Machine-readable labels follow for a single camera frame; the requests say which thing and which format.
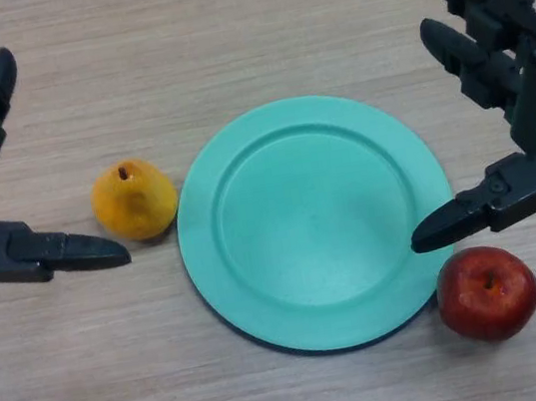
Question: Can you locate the red apple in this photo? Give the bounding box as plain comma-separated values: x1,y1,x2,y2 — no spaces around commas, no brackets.
430,237,536,350

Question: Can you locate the green round plate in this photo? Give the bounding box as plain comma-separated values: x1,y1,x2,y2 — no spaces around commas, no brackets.
159,76,475,373

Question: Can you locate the yellow pear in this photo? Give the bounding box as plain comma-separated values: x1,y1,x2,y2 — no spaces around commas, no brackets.
85,153,185,249

